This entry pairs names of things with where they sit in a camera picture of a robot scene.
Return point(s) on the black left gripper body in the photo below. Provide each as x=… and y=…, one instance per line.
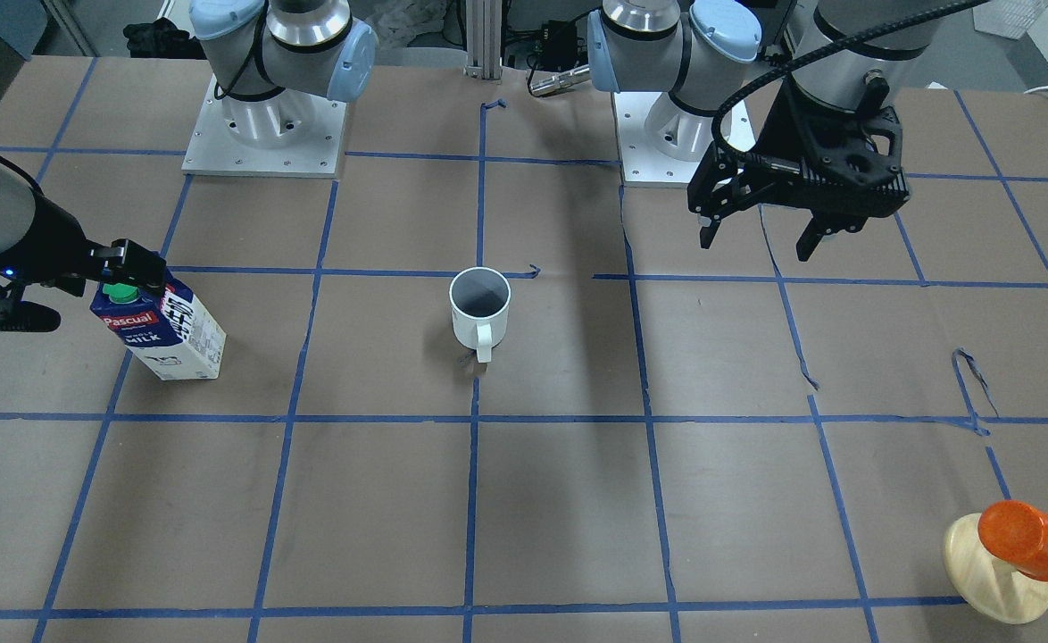
x=779, y=128

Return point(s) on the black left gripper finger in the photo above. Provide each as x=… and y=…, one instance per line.
x=819, y=227
x=708, y=232

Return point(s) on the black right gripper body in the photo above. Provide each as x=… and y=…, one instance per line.
x=53, y=254

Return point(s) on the blue white milk carton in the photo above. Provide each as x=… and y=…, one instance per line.
x=173, y=334

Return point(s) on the white ceramic mug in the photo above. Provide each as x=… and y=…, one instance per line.
x=479, y=298

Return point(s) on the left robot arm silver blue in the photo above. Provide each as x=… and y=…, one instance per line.
x=700, y=55

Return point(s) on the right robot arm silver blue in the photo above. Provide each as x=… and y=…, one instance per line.
x=284, y=73

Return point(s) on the orange mug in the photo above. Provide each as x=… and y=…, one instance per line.
x=1017, y=533

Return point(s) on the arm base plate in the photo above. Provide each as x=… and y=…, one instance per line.
x=660, y=144
x=292, y=135

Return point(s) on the aluminium frame post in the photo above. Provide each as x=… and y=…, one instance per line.
x=483, y=33

